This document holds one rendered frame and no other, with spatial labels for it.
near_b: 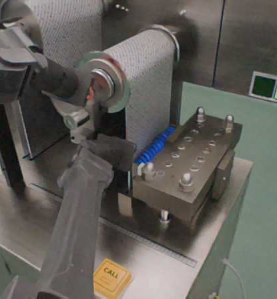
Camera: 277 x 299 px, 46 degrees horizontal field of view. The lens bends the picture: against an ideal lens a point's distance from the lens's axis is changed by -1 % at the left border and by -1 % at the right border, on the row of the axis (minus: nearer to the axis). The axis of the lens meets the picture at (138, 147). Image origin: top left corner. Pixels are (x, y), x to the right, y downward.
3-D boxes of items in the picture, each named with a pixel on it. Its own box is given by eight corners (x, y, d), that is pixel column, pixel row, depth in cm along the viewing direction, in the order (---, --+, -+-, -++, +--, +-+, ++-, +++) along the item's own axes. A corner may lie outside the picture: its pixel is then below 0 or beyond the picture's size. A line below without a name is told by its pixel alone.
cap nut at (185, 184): (175, 189, 78) (176, 175, 75) (181, 180, 81) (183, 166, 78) (189, 195, 76) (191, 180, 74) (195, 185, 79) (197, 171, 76)
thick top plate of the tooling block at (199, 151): (132, 197, 84) (132, 179, 81) (193, 126, 112) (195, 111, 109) (189, 221, 78) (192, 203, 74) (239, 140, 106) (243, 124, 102)
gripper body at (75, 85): (86, 108, 65) (67, 101, 58) (46, 95, 69) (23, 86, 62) (97, 77, 65) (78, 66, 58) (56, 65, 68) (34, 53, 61)
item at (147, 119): (127, 169, 86) (125, 108, 76) (167, 129, 103) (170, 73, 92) (128, 170, 86) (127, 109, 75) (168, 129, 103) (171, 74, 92)
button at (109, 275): (87, 286, 71) (87, 280, 70) (106, 263, 76) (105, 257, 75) (114, 302, 69) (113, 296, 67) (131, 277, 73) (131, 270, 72)
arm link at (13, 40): (-7, 107, 52) (6, 63, 48) (-42, 63, 56) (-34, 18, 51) (51, 97, 62) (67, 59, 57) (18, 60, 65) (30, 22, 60)
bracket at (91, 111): (79, 201, 93) (64, 107, 75) (92, 188, 97) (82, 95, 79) (93, 208, 91) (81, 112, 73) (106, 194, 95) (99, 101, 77)
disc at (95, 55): (77, 101, 82) (76, 43, 73) (79, 100, 82) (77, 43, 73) (127, 121, 77) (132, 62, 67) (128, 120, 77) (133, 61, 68)
